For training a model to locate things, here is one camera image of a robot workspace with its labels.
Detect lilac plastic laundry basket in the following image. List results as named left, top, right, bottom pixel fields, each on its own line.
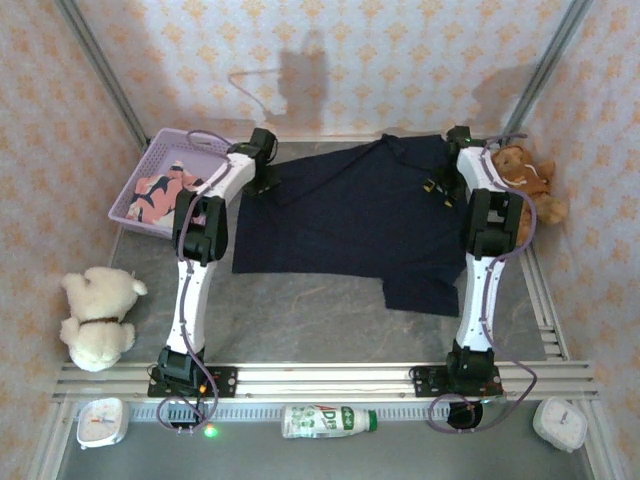
left=108, top=127, right=240, bottom=239

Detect brown teddy bear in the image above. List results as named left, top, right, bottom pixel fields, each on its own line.
left=489, top=144, right=570, bottom=246

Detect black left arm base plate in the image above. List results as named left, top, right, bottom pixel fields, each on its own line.
left=147, top=366, right=238, bottom=399

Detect navy blue shirt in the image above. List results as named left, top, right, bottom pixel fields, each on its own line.
left=231, top=133, right=469, bottom=318

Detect white green plastic bottle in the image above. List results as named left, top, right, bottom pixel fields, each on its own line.
left=279, top=403, right=379, bottom=440

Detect black round cable grommet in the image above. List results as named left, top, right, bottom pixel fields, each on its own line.
left=448, top=399, right=485, bottom=431

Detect aluminium frame post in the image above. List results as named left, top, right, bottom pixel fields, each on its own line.
left=499, top=0, right=596, bottom=146
left=57, top=0, right=151, bottom=146

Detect pink floral garment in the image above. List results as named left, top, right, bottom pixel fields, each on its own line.
left=124, top=159, right=206, bottom=226

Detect white clock red hands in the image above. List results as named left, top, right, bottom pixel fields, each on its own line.
left=75, top=398, right=129, bottom=450

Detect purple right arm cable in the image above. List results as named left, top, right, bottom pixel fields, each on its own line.
left=427, top=132, right=541, bottom=434

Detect aluminium mounting rail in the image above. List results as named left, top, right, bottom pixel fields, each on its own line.
left=52, top=360, right=601, bottom=401

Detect aluminium frame leg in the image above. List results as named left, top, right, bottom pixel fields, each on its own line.
left=579, top=399, right=627, bottom=480
left=24, top=399, right=76, bottom=480

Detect white clock grey hands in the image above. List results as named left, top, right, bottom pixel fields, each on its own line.
left=531, top=397, right=589, bottom=454

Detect aluminium back rail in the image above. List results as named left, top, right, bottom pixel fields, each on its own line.
left=144, top=133, right=504, bottom=146

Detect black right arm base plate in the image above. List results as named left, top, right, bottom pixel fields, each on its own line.
left=409, top=365, right=504, bottom=399

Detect white plush bear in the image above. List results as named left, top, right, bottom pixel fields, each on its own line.
left=59, top=266, right=149, bottom=372

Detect grey slotted cable duct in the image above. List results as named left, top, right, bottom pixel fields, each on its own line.
left=74, top=402, right=544, bottom=422

